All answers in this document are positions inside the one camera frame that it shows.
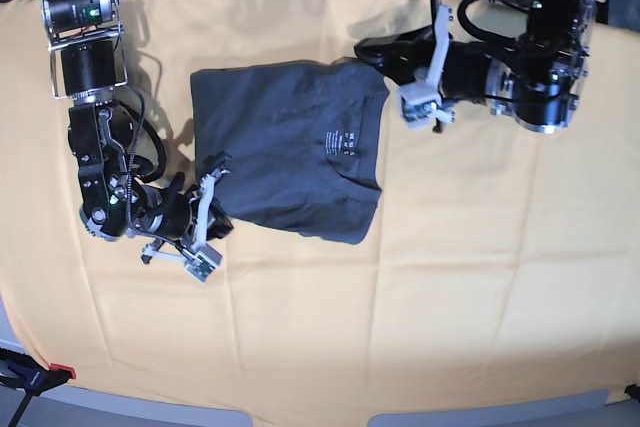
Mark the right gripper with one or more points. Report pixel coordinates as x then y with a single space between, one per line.
179 221

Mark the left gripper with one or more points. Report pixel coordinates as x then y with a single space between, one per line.
415 61

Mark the dark grey T-shirt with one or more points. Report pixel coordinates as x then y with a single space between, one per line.
302 140

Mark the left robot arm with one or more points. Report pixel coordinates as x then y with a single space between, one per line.
524 59

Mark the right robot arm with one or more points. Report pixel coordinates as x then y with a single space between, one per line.
119 154

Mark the yellow table cloth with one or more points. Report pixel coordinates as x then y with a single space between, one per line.
501 267

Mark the blue red clamp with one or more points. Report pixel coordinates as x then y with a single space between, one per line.
21 371

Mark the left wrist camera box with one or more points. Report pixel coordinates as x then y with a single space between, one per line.
415 116

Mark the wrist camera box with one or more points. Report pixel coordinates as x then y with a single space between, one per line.
203 262
415 116

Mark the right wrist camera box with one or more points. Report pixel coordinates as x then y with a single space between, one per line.
203 262

